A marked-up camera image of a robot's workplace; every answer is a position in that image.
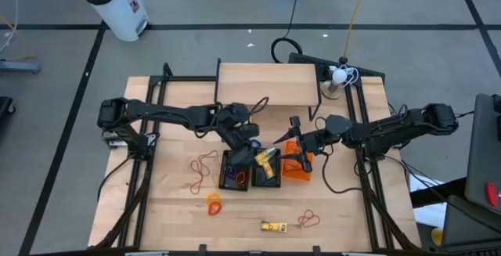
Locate wooden shelf riser black legs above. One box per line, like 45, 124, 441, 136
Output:
214, 58, 324, 122

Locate black coiled floor cable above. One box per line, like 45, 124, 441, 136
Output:
270, 0, 305, 64

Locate white paper sheet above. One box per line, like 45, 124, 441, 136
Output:
409, 173, 447, 228

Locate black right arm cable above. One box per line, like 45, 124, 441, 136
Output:
321, 146, 363, 194

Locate white trash can black liner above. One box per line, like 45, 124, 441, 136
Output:
70, 0, 150, 42

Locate black power strip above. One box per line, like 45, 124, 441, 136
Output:
288, 52, 387, 80

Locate dark grey equipment case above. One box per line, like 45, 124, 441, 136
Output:
463, 93, 501, 214

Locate long red rubber band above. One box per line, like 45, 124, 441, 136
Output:
189, 149, 220, 196

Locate yellow hanging cord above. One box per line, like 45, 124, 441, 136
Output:
342, 0, 373, 63

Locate grey metal floor base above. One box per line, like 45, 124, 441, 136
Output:
0, 59, 41, 75

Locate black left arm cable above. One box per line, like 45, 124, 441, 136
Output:
193, 96, 271, 139

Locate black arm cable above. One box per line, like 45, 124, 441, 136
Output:
321, 146, 363, 194
193, 96, 271, 139

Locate orange slotted plastic basket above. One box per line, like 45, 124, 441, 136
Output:
281, 139, 314, 182

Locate black left base cable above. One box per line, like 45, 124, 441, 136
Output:
96, 156, 132, 202

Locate red oval object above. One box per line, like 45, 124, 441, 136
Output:
485, 181, 500, 208

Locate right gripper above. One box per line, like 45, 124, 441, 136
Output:
272, 114, 353, 173

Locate white bulb desk lamp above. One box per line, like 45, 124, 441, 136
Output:
321, 67, 349, 100

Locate black slotted plastic basket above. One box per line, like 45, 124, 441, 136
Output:
250, 148, 282, 189
218, 149, 251, 192

